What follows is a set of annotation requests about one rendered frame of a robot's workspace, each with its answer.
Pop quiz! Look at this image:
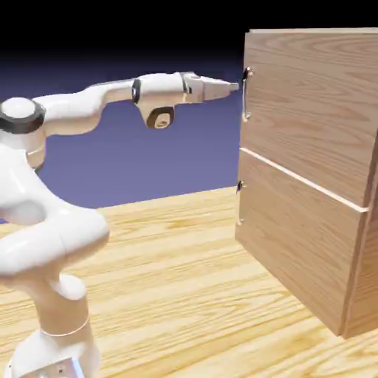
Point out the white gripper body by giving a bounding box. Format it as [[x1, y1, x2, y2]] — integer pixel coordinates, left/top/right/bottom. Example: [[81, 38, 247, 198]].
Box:
[[202, 75, 240, 102]]

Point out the curved metal door handle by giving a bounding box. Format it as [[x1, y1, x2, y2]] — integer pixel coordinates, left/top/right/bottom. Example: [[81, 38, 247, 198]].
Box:
[[241, 66, 254, 123], [236, 179, 246, 227]]

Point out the light wood cabinet door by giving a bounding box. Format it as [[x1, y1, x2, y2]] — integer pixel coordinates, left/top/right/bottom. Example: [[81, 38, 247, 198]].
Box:
[[239, 31, 378, 208], [235, 151, 369, 337]]

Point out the light wood cabinet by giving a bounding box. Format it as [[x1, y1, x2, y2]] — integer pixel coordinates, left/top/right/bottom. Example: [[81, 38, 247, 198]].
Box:
[[235, 27, 378, 340]]

